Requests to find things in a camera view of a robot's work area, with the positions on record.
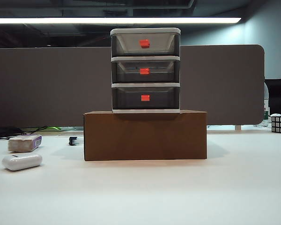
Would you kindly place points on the small black clip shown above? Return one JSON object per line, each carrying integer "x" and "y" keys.
{"x": 72, "y": 141}

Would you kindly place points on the white ceiling light strip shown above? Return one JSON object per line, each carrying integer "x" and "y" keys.
{"x": 107, "y": 20}

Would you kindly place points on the beige block purple label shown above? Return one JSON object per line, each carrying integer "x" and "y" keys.
{"x": 22, "y": 143}

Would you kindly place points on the white earphone case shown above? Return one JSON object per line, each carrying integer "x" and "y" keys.
{"x": 21, "y": 162}

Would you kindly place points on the grey desk partition panel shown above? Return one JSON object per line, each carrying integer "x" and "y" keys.
{"x": 49, "y": 82}

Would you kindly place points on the white partition foot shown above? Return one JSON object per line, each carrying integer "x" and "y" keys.
{"x": 238, "y": 127}

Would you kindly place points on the white plastic drawer cabinet frame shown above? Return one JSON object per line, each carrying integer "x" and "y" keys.
{"x": 145, "y": 30}

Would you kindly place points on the black office chair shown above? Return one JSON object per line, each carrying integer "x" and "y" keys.
{"x": 278, "y": 96}

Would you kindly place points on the brown cardboard box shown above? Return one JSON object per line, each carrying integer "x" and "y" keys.
{"x": 145, "y": 136}

